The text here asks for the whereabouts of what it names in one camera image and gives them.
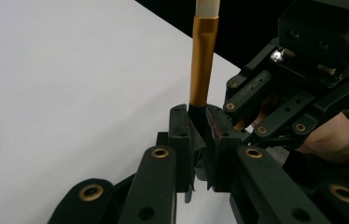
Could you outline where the black brush with gold ferrule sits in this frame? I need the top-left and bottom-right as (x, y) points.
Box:
(188, 0), (221, 138)

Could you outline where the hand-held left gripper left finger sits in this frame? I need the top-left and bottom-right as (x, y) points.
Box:
(157, 104), (197, 194)

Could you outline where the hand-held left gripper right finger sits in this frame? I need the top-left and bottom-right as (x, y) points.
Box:
(205, 104), (252, 193)

